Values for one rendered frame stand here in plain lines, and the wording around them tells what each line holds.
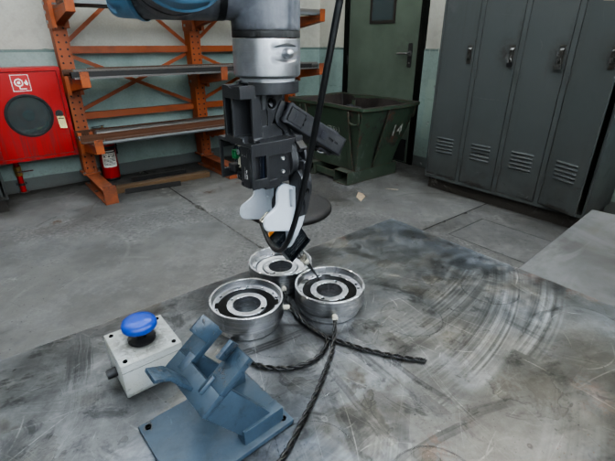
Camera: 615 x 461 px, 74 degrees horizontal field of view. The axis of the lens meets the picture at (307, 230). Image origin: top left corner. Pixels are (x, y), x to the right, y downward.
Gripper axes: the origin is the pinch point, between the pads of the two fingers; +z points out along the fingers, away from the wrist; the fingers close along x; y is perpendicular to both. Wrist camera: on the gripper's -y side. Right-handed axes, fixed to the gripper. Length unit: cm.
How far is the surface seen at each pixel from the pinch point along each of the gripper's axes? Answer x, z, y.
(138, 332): -0.2, 6.2, 21.3
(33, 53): -372, -15, -39
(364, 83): -278, 17, -332
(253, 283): -5.2, 9.7, 2.4
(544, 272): 15, 25, -65
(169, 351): 1.6, 9.2, 18.8
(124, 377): 1.3, 10.0, 24.0
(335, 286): 2.7, 10.7, -7.6
